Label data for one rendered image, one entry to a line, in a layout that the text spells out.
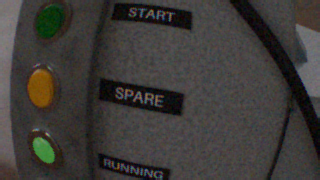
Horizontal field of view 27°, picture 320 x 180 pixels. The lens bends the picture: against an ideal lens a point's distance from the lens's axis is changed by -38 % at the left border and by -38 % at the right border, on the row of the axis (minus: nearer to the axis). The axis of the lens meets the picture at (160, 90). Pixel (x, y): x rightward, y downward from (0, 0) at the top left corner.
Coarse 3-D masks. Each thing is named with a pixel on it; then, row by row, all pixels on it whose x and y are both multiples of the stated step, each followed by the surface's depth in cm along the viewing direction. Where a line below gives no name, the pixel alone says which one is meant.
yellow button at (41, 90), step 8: (40, 72) 52; (32, 80) 52; (40, 80) 52; (48, 80) 52; (32, 88) 52; (40, 88) 52; (48, 88) 52; (32, 96) 53; (40, 96) 53; (48, 96) 52; (40, 104) 53; (48, 104) 53
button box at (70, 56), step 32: (32, 0) 51; (96, 0) 50; (32, 32) 52; (64, 32) 51; (96, 32) 51; (32, 64) 53; (64, 64) 52; (64, 96) 53; (32, 128) 55; (64, 128) 54; (32, 160) 56; (64, 160) 55
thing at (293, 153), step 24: (240, 0) 48; (264, 24) 49; (312, 48) 64; (288, 72) 49; (312, 72) 58; (312, 96) 54; (288, 120) 54; (312, 120) 50; (288, 144) 55; (312, 144) 54; (288, 168) 55; (312, 168) 55
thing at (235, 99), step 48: (144, 0) 51; (192, 0) 51; (288, 0) 49; (144, 48) 53; (192, 48) 52; (240, 48) 51; (288, 48) 51; (96, 96) 54; (192, 96) 53; (240, 96) 53; (288, 96) 52; (96, 144) 56; (144, 144) 55; (192, 144) 55; (240, 144) 54
